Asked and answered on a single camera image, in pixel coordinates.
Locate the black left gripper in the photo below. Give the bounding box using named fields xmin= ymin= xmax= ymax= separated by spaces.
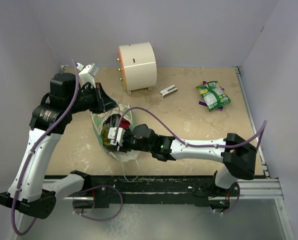
xmin=67 ymin=82 xmax=119 ymax=114

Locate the green paper bag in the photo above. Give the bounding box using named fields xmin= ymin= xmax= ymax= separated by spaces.
xmin=91 ymin=102 xmax=140 ymax=183

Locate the purple snack packet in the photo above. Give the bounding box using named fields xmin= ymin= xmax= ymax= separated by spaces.
xmin=197 ymin=86 xmax=228 ymax=111

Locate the yellow green snack packet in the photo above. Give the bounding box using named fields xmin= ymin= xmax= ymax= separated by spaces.
xmin=196 ymin=81 xmax=231 ymax=112

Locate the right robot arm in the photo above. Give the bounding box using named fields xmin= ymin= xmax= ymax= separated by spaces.
xmin=110 ymin=124 xmax=257 ymax=196

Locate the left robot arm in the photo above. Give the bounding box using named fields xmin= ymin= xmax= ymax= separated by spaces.
xmin=0 ymin=73 xmax=118 ymax=219

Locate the red snack packet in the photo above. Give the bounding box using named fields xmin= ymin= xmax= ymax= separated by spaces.
xmin=119 ymin=118 xmax=131 ymax=130

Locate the white cylindrical drawer cabinet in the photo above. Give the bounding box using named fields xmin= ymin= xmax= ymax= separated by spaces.
xmin=117 ymin=42 xmax=157 ymax=94

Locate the small white stapler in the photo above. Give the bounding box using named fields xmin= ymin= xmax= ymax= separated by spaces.
xmin=160 ymin=84 xmax=178 ymax=98

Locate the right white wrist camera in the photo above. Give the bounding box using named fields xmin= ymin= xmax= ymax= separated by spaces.
xmin=108 ymin=127 xmax=125 ymax=146

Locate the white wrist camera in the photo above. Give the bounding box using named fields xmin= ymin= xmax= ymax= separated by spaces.
xmin=108 ymin=127 xmax=125 ymax=146
xmin=76 ymin=63 xmax=99 ymax=87

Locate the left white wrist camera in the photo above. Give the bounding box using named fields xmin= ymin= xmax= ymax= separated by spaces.
xmin=76 ymin=63 xmax=99 ymax=87

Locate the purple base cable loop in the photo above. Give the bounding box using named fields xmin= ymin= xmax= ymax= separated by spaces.
xmin=72 ymin=184 xmax=124 ymax=222

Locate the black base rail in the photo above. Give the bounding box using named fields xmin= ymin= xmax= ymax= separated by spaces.
xmin=43 ymin=174 xmax=241 ymax=209

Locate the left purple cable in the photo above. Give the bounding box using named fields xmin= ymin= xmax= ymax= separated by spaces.
xmin=12 ymin=58 xmax=82 ymax=236

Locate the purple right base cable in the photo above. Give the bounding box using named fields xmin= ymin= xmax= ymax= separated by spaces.
xmin=212 ymin=183 xmax=242 ymax=215

